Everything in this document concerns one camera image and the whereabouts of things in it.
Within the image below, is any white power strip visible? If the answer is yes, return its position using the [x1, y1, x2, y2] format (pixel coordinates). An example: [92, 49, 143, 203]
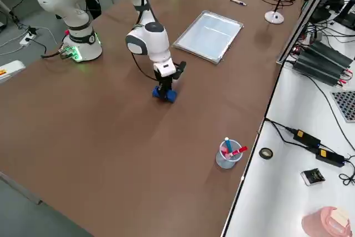
[18, 32, 37, 47]

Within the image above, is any red marker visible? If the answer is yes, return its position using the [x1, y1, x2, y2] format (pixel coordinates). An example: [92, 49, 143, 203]
[226, 145, 249, 158]

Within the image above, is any black tape roll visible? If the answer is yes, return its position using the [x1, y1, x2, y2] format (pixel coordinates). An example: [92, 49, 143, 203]
[258, 147, 274, 161]

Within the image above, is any black adapter with yellow label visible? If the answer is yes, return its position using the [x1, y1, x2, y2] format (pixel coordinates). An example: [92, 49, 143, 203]
[315, 148, 346, 168]
[292, 128, 322, 148]

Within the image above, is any checkered calibration board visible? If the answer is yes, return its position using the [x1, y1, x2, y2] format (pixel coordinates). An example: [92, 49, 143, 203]
[329, 89, 355, 123]

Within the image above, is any black adapter cable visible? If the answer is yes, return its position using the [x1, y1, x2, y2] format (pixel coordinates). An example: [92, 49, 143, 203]
[264, 118, 295, 145]

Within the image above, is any small black packet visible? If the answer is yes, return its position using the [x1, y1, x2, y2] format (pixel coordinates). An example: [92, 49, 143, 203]
[300, 168, 326, 186]

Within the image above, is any clear plastic pen cup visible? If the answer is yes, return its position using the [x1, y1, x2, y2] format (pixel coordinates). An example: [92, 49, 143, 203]
[215, 140, 243, 169]

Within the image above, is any white box with orange label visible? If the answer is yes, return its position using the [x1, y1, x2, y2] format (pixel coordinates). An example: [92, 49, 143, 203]
[0, 59, 27, 85]

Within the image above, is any blue whiteboard eraser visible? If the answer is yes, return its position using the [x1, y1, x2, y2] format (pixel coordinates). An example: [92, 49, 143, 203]
[151, 84, 178, 104]

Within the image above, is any blue marker with white end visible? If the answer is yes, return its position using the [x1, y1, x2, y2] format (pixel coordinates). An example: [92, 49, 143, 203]
[224, 137, 234, 158]

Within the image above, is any aluminium frame post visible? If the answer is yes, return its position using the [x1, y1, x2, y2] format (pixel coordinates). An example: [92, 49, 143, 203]
[275, 0, 335, 66]

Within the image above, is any long black power supply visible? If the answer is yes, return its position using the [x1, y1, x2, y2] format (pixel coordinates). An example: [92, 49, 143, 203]
[306, 41, 353, 69]
[290, 50, 348, 87]

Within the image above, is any silver-framed whiteboard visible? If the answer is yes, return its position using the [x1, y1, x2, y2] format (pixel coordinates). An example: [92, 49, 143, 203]
[172, 9, 245, 66]

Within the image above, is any black arm base cable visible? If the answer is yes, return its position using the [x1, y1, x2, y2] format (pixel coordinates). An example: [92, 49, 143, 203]
[40, 46, 73, 60]

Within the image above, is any pink tissue roll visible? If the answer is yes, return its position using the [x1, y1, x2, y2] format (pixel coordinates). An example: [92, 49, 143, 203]
[300, 205, 352, 237]

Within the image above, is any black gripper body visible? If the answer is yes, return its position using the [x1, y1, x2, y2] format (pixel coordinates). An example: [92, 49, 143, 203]
[154, 70, 174, 85]

